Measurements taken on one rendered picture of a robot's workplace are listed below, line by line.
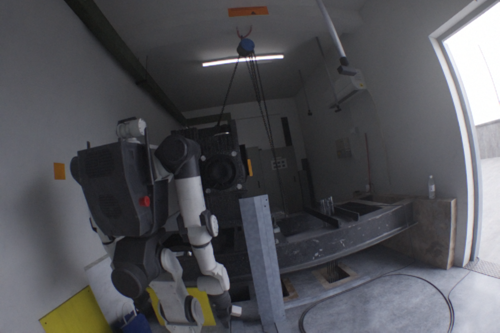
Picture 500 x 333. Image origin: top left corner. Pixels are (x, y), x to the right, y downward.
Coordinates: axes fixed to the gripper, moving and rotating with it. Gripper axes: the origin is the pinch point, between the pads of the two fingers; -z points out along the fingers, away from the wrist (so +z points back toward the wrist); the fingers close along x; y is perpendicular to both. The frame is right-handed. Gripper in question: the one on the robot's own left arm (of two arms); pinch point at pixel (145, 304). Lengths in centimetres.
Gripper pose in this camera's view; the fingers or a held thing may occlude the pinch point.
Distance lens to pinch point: 127.3
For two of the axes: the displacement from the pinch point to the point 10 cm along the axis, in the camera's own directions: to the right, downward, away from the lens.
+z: -1.4, -9.8, -1.6
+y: -9.8, 1.2, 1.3
